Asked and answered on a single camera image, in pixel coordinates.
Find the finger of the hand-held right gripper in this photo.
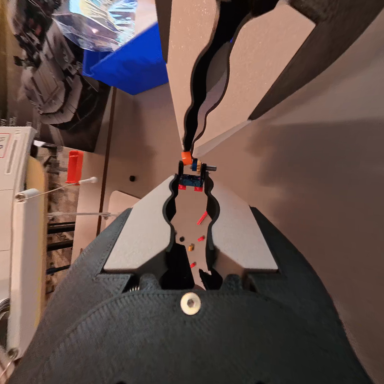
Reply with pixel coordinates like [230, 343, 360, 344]
[191, 1, 316, 157]
[166, 0, 251, 152]

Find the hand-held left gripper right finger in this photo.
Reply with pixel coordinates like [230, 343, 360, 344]
[205, 176, 279, 272]

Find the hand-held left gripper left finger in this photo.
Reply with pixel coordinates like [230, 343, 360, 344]
[103, 173, 179, 274]

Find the small black lego assembly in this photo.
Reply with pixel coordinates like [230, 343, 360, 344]
[178, 160, 217, 192]

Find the black lego box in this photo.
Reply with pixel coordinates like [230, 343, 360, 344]
[6, 0, 112, 152]

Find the lego instruction booklet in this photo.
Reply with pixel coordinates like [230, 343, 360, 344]
[0, 126, 37, 303]

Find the blue plastic bin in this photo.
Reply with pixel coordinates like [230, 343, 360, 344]
[82, 22, 169, 96]

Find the clear plastic bag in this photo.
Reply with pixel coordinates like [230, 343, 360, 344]
[53, 0, 139, 52]

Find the red plastic block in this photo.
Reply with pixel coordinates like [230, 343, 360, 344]
[65, 150, 85, 185]

